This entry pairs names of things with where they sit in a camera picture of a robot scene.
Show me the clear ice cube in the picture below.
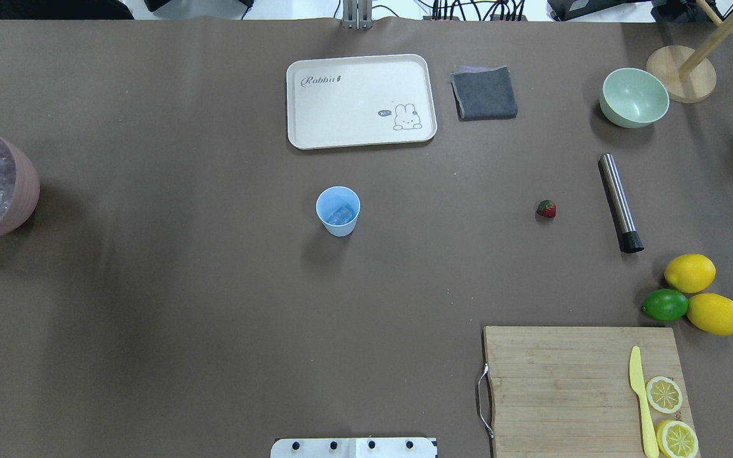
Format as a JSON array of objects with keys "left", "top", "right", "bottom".
[{"left": 325, "top": 205, "right": 357, "bottom": 226}]

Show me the red strawberry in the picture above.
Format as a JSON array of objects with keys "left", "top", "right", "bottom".
[{"left": 536, "top": 199, "right": 557, "bottom": 219}]

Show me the steel muddler black tip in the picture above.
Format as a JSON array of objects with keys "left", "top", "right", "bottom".
[{"left": 598, "top": 153, "right": 644, "bottom": 253}]

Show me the light blue cup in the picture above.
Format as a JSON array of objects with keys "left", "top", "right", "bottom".
[{"left": 315, "top": 186, "right": 361, "bottom": 237}]

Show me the cream rabbit serving tray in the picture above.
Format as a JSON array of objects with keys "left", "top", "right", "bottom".
[{"left": 286, "top": 54, "right": 438, "bottom": 150}]

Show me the grey folded cloth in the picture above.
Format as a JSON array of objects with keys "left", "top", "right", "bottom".
[{"left": 450, "top": 65, "right": 519, "bottom": 121}]

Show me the wooden cutting board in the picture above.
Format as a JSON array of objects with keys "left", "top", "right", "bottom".
[{"left": 482, "top": 326, "right": 686, "bottom": 457}]

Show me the light green bowl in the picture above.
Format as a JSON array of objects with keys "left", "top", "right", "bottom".
[{"left": 599, "top": 67, "right": 670, "bottom": 128}]

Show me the yellow plastic knife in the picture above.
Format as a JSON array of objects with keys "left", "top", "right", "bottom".
[{"left": 628, "top": 346, "right": 660, "bottom": 457}]

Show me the green lime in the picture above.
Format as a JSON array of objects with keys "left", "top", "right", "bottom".
[{"left": 641, "top": 289, "right": 690, "bottom": 322}]

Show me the yellow lemon upper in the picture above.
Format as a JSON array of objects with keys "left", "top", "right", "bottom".
[{"left": 664, "top": 253, "right": 716, "bottom": 294}]

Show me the yellow lemon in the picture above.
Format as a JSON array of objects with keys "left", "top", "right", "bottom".
[
  {"left": 687, "top": 293, "right": 733, "bottom": 336},
  {"left": 664, "top": 253, "right": 716, "bottom": 294}
]

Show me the wooden mug tree stand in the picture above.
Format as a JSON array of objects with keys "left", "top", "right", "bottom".
[{"left": 646, "top": 1, "right": 733, "bottom": 104}]

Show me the lemon slice upper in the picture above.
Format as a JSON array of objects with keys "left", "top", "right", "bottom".
[{"left": 646, "top": 376, "right": 683, "bottom": 414}]

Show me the lemon slice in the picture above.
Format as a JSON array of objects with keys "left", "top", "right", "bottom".
[
  {"left": 646, "top": 376, "right": 683, "bottom": 414},
  {"left": 655, "top": 420, "right": 700, "bottom": 457}
]

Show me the yellow lemon lower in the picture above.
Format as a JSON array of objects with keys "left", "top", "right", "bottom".
[{"left": 687, "top": 293, "right": 733, "bottom": 336}]

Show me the lemon slice lower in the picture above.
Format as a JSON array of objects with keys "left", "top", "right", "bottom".
[{"left": 655, "top": 420, "right": 700, "bottom": 457}]

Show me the aluminium frame post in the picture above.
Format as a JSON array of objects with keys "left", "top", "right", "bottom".
[{"left": 340, "top": 0, "right": 374, "bottom": 30}]

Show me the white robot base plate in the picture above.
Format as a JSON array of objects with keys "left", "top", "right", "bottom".
[{"left": 270, "top": 436, "right": 438, "bottom": 457}]

